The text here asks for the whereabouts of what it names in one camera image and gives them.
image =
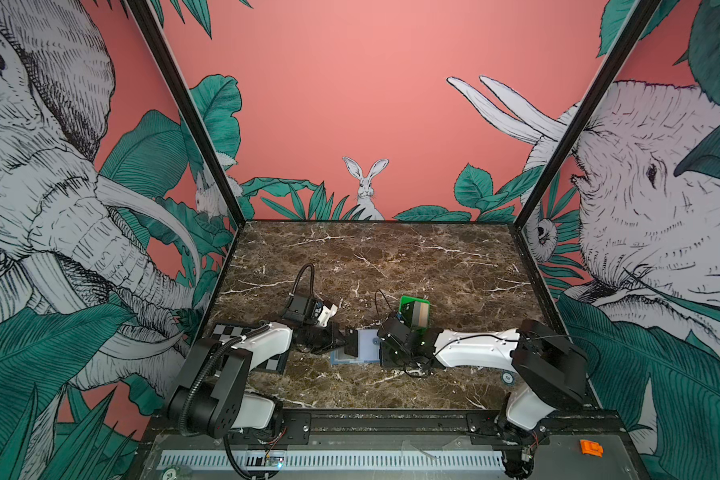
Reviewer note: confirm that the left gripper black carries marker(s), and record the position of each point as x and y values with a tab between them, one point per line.
330	343

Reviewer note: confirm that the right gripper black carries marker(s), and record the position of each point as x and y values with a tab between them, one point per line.
385	361

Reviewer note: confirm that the green plastic card tray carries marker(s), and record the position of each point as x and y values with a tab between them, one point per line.
405	309

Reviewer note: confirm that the dark green VIP card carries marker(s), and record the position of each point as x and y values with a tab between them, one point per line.
351	347

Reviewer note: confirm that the blue leather card holder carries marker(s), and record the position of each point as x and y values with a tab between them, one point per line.
369	350

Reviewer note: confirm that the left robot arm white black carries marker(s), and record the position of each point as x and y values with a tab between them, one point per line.
209	396

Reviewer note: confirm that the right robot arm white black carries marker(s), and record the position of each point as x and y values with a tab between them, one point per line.
553	369

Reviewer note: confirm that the gold credit card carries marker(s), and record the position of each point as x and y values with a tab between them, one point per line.
420	314

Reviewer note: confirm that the checkerboard calibration board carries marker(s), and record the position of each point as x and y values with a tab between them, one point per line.
270	349

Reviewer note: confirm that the orange connector clip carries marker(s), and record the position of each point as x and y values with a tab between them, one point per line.
591	448

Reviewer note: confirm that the white slotted cable duct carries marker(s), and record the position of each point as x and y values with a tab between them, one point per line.
304	460

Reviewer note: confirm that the black front mounting rail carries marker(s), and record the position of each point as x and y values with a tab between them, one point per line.
299	426

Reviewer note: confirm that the left black frame post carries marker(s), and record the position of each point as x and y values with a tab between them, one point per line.
145	17

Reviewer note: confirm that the black frame post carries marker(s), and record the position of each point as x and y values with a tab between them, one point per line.
639	16
145	17

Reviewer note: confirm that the right black frame post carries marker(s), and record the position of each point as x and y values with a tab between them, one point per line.
639	16

